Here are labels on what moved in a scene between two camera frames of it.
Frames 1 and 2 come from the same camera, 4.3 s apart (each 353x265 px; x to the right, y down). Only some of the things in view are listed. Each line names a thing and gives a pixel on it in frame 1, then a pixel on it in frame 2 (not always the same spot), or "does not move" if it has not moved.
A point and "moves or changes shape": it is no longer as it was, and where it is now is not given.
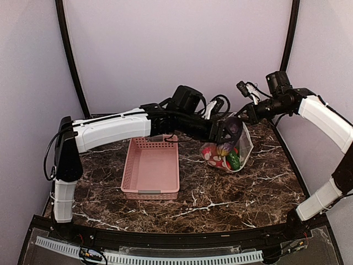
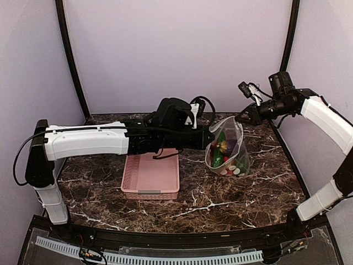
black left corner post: [70, 58] does not move
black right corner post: [295, 9] does not move
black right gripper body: [255, 115] does not move
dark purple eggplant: [234, 128] -> [230, 144]
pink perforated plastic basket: [152, 171] does not move
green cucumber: [235, 160] -> [217, 153]
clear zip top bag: [231, 156] moves or changes shape
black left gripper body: [215, 138] -> [198, 143]
